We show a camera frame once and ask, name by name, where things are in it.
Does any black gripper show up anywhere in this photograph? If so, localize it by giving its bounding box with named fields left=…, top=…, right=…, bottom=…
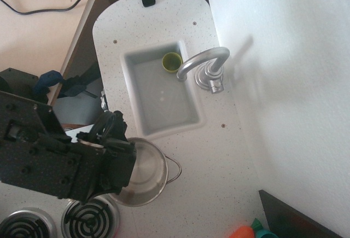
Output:
left=68, top=111, right=137, bottom=202

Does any stainless steel pot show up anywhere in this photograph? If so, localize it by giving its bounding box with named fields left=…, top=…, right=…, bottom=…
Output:
left=109, top=137, right=182, bottom=207

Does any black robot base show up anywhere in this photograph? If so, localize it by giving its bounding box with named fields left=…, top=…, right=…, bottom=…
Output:
left=1, top=68, right=48, bottom=104

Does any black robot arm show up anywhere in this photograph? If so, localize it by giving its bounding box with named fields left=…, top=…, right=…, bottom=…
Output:
left=1, top=92, right=137, bottom=202

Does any right stove burner coil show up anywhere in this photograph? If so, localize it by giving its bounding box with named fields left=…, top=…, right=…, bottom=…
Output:
left=61, top=195, right=120, bottom=237

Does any stove burner coil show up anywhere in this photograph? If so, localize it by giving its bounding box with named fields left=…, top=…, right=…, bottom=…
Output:
left=1, top=208, right=57, bottom=238
left=61, top=195, right=120, bottom=237

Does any grey toy sink basin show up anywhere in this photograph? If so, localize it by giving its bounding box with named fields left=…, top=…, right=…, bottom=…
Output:
left=120, top=39, right=206, bottom=139

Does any blue clamp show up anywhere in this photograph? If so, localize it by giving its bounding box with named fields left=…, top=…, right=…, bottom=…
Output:
left=32, top=69, right=88, bottom=97

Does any left stove burner coil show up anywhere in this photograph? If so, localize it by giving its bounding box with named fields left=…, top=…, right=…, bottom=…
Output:
left=1, top=208, right=57, bottom=238

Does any white speckled toy counter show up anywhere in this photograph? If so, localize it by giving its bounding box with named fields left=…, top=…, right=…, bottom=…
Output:
left=0, top=0, right=270, bottom=238

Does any green plastic cup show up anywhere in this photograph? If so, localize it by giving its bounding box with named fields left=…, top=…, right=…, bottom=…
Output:
left=162, top=52, right=183, bottom=73

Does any silver toy faucet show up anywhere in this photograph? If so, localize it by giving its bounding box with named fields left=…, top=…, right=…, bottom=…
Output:
left=177, top=47, right=230, bottom=94

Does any orange toy carrot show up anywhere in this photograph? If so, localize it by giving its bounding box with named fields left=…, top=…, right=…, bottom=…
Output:
left=229, top=226, right=255, bottom=238

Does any teal plastic toy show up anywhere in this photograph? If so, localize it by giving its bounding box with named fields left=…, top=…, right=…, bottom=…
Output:
left=251, top=218, right=278, bottom=238

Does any dark wooden board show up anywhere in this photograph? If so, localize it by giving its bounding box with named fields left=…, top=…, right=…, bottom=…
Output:
left=259, top=190, right=341, bottom=238

